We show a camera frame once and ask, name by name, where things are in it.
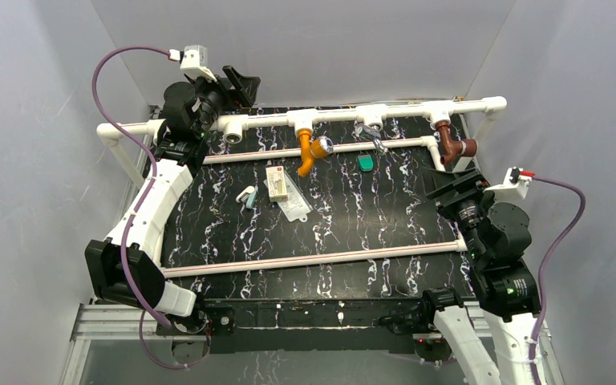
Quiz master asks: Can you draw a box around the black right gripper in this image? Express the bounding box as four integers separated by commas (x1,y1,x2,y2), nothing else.
417,165,496,261

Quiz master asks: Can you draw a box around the dark red water faucet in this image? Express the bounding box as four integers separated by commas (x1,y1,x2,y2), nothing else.
435,120,478,164

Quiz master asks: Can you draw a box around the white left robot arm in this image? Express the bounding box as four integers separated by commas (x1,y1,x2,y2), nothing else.
84,66,261,334

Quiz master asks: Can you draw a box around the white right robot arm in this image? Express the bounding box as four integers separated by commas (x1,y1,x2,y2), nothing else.
415,167,545,384

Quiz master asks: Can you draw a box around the orange water faucet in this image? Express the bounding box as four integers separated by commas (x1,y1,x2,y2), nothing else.
297,128,334,177

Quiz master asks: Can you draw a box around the chrome water faucet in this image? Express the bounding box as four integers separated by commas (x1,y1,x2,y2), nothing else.
355,123,388,154

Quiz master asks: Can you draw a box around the green square tape measure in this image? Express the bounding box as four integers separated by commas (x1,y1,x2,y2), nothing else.
357,155,375,172

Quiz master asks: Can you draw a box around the cream cardboard box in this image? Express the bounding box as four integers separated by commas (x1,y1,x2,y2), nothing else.
265,165,289,203

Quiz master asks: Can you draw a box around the white blue stapler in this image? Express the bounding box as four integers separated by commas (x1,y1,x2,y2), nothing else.
236,185,257,209

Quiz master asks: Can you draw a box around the white plastic package card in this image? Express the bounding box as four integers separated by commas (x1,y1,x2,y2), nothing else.
272,171,312,222

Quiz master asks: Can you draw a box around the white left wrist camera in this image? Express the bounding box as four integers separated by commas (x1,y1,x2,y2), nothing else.
180,45,217,82

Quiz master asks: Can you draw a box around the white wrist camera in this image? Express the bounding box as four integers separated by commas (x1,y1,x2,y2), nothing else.
180,45,217,82
485,167,536,203

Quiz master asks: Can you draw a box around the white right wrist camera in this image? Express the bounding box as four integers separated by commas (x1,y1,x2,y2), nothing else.
485,167,536,203

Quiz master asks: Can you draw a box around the white pipe frame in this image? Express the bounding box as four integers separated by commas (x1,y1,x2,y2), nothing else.
96,96,507,278

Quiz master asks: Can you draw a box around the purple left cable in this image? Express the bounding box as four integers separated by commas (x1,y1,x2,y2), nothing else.
91,46,211,371

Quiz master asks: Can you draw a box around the purple cable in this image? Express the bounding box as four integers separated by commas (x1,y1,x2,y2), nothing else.
91,46,211,371
525,176,587,385

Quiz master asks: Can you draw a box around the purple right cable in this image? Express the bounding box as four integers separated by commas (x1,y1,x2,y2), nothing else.
525,176,587,385

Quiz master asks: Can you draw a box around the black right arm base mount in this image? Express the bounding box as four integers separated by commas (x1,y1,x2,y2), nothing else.
372,288,464,366

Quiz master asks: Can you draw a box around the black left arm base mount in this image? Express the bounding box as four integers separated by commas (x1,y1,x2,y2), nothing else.
167,297,236,357

